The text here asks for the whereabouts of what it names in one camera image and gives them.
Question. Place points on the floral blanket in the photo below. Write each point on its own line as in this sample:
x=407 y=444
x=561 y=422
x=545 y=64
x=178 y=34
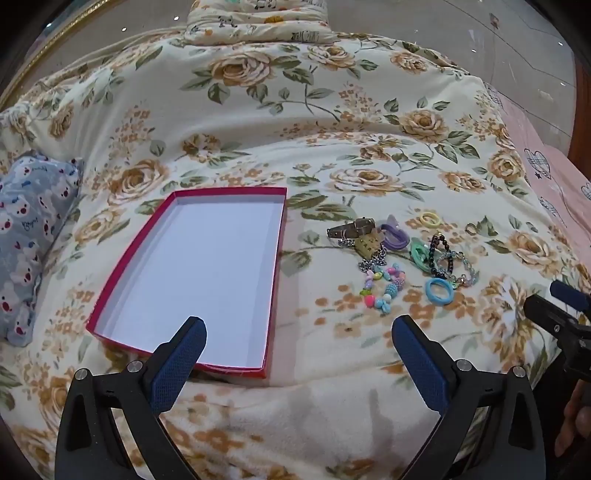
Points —
x=277 y=138

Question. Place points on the folded cartoon print quilt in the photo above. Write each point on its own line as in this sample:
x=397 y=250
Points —
x=258 y=27

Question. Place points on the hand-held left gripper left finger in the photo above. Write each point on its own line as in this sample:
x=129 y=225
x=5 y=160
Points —
x=184 y=350

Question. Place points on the person's right hand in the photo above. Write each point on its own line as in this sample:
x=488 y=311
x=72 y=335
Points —
x=575 y=429

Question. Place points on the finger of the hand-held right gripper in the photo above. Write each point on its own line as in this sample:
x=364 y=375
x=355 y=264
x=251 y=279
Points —
x=568 y=290
x=545 y=314

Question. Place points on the pink printed sheet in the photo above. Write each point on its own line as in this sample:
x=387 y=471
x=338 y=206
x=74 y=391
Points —
x=554 y=184

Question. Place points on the grey bear print pillow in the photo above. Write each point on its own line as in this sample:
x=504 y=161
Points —
x=27 y=221

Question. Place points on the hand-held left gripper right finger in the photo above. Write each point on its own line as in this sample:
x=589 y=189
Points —
x=418 y=355

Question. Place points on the red shallow box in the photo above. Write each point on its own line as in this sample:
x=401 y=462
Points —
x=194 y=258

